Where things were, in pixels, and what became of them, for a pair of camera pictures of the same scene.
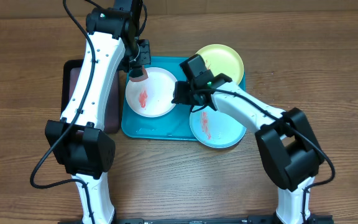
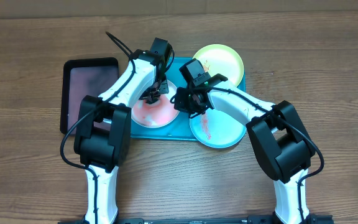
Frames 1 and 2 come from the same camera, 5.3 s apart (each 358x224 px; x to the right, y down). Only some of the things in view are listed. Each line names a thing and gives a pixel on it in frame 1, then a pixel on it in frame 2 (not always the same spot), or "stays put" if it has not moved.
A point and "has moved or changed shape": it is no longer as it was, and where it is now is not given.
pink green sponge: [143, 77] has moved or changed shape
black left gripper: [145, 59] to [165, 89]
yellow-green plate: [221, 59] stays put
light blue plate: [214, 129] stays put
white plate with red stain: [153, 97] has moved or changed shape
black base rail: [271, 219] stays put
